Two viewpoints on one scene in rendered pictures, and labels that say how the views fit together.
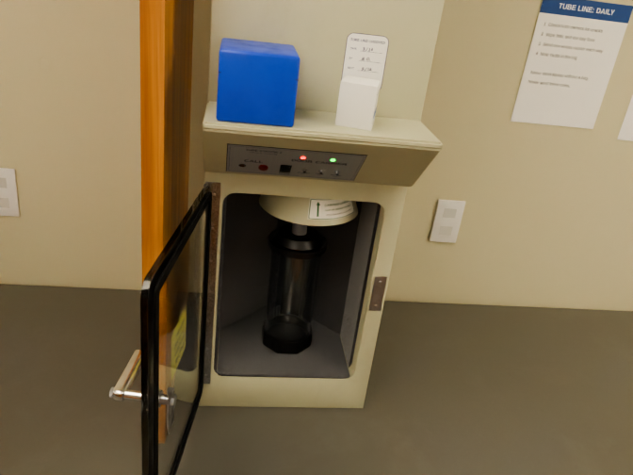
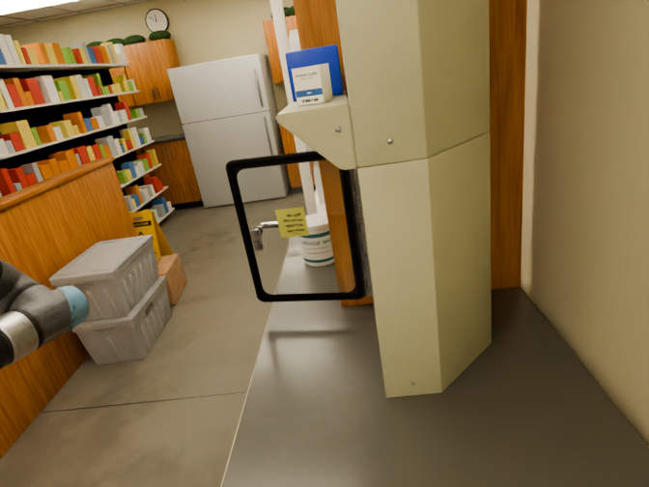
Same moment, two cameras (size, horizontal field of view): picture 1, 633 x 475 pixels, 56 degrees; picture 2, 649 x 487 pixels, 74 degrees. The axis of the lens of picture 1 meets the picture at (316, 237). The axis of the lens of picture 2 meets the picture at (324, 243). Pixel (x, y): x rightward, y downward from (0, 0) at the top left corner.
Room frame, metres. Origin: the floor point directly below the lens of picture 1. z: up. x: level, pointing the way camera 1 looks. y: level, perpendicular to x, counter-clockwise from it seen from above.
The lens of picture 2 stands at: (1.00, -0.81, 1.57)
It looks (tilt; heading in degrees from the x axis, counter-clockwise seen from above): 22 degrees down; 105
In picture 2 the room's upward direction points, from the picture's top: 9 degrees counter-clockwise
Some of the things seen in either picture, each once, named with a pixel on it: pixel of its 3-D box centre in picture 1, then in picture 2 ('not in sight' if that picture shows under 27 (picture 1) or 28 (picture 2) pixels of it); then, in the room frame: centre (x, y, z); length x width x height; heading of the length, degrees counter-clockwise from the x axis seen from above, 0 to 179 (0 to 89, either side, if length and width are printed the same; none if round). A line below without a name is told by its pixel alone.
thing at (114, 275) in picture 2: not in sight; (113, 276); (-1.06, 1.37, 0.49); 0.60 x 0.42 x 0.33; 100
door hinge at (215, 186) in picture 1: (206, 293); (360, 228); (0.83, 0.17, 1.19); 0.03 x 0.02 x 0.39; 100
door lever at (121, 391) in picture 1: (141, 377); not in sight; (0.60, 0.20, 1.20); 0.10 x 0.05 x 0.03; 0
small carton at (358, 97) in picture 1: (358, 102); (313, 84); (0.82, -0.03, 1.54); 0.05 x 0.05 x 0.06; 83
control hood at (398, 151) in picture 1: (317, 155); (321, 128); (0.81, 0.01, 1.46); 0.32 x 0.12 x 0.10; 100
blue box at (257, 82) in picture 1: (256, 81); (316, 72); (0.79, 0.11, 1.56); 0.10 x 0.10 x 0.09; 10
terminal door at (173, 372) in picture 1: (179, 352); (297, 232); (0.67, 0.17, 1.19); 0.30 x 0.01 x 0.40; 0
